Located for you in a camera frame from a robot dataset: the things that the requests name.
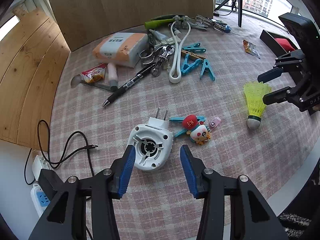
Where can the wooden clothespin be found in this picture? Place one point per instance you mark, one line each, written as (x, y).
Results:
(197, 56)

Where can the pink badge clip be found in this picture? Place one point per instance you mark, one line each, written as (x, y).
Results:
(215, 123)

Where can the light wooden board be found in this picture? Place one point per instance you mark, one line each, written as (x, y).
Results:
(125, 2)

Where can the yellow shuttlecock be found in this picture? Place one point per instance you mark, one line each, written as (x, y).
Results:
(255, 100)

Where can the white plug-in device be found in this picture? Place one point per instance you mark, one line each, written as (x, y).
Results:
(163, 142)

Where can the red beanbag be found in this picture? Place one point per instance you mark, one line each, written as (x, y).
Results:
(283, 43)

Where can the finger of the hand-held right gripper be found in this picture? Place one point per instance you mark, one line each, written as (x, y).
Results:
(275, 96)
(268, 76)

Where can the white power strip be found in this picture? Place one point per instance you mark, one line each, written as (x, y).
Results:
(37, 195)

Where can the wooden slat panel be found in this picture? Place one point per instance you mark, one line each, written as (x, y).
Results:
(25, 80)

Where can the pink plaid cloth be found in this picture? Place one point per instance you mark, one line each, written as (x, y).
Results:
(225, 167)

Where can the blue round disc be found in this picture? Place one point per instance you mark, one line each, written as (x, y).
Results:
(227, 29)

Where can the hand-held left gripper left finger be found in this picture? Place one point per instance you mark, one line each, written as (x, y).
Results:
(127, 170)

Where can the pink bottle grey cap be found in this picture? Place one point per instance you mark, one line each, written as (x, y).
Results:
(112, 72)

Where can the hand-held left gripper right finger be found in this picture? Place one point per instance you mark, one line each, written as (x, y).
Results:
(187, 170)

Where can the black tray container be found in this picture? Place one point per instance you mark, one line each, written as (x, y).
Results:
(267, 36)

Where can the black power adapter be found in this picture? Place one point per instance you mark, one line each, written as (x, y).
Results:
(48, 180)

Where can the red white creamer sachet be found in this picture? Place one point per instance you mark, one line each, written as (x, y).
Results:
(93, 75)

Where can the white charger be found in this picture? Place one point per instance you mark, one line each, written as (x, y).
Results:
(38, 165)

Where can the grey metal spoon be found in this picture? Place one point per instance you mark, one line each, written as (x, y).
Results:
(75, 81)

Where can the light green plastic tool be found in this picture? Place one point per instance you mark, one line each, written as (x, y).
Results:
(155, 23)

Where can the teal flat packet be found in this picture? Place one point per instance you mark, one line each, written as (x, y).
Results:
(167, 17)

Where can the grey tube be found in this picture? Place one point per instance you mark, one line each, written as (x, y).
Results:
(158, 34)

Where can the small orange snack packet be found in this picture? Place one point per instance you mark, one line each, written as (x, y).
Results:
(250, 47)

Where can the white orange tissue pack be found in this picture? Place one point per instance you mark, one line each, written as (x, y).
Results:
(117, 50)

